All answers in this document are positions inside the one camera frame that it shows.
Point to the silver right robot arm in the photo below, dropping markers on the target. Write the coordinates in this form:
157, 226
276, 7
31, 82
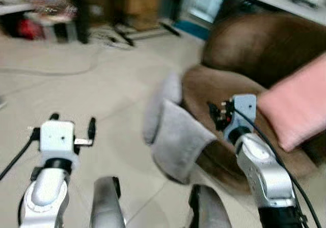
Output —
267, 177

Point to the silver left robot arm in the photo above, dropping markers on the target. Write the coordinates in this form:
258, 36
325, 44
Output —
45, 195

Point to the large grey pillow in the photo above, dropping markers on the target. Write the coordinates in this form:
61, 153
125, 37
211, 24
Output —
178, 141

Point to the pink pillow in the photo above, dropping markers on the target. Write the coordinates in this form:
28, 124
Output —
298, 103

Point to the small grey pillow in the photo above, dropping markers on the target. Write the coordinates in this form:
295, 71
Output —
163, 101

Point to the brown round sofa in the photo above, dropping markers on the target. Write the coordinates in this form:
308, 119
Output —
254, 45

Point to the grey left robot leg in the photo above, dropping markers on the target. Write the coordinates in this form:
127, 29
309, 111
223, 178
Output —
107, 205

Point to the grey robot leg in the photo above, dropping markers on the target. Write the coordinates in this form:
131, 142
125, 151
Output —
107, 205
209, 210

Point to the red object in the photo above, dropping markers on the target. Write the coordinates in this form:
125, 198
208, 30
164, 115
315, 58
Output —
29, 29

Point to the blue mat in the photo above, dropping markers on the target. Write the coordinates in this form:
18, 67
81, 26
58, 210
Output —
192, 29

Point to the grey right robot leg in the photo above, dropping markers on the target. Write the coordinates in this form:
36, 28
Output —
209, 210

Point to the black stand base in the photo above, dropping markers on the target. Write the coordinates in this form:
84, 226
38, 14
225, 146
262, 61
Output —
125, 37

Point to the black furniture leg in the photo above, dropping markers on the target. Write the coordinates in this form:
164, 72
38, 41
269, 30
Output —
81, 14

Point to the patterned cloth heap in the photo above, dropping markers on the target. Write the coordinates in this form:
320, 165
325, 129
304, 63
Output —
35, 1

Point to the brown cardboard box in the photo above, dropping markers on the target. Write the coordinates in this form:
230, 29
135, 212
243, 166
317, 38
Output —
142, 6

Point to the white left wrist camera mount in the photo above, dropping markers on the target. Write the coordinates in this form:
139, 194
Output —
56, 136

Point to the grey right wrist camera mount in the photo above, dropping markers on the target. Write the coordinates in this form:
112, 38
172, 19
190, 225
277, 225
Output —
244, 111

